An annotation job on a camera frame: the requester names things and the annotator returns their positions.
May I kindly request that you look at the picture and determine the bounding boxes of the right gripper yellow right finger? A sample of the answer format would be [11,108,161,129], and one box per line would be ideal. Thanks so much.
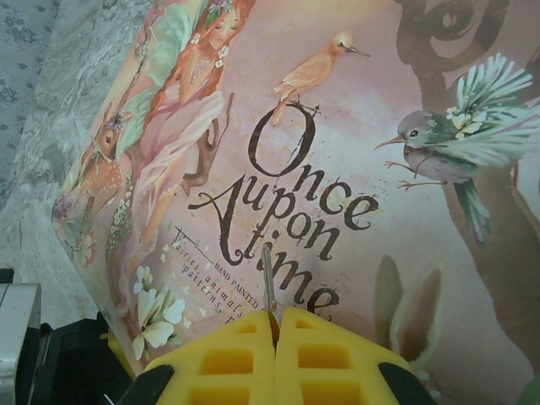
[276,307,435,405]

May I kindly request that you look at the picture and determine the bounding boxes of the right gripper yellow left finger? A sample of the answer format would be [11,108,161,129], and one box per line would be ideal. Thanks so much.
[120,312,278,405]

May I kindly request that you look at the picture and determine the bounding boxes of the thin silver metal pin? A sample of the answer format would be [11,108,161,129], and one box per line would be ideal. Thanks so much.
[260,246,281,338]

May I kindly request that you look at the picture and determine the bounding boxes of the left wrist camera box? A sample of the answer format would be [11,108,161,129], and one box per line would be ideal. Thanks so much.
[0,267,42,405]

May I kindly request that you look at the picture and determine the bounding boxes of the pink fairy-tale picture book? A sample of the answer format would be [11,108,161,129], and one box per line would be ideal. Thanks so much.
[50,0,540,405]

